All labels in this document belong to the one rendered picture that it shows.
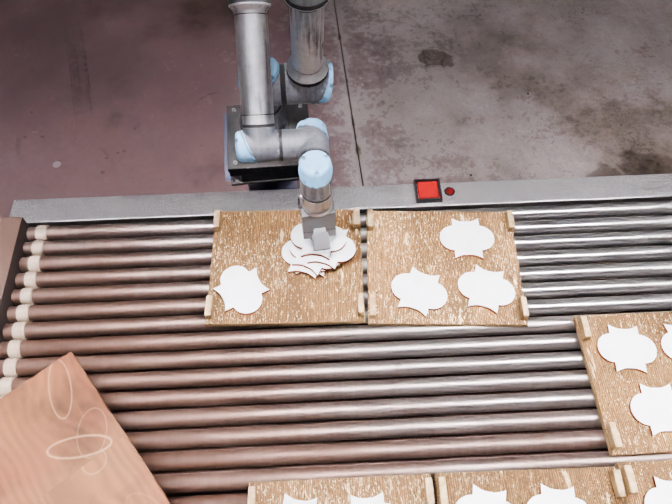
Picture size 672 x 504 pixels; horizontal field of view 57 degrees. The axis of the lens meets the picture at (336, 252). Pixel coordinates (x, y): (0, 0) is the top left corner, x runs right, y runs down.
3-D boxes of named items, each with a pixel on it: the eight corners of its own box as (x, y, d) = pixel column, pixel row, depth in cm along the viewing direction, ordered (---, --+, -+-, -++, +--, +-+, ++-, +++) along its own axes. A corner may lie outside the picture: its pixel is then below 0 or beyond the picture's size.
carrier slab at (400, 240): (366, 213, 176) (366, 210, 175) (508, 214, 176) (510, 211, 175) (368, 325, 158) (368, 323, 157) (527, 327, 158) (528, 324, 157)
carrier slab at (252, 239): (216, 214, 176) (215, 211, 175) (359, 211, 177) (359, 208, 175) (206, 326, 158) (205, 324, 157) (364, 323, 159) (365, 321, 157)
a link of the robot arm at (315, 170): (331, 144, 139) (334, 174, 135) (331, 174, 149) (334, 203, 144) (296, 146, 139) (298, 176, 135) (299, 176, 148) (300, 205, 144)
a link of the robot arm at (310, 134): (280, 116, 146) (282, 152, 140) (327, 114, 146) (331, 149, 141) (282, 138, 153) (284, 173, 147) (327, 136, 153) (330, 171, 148)
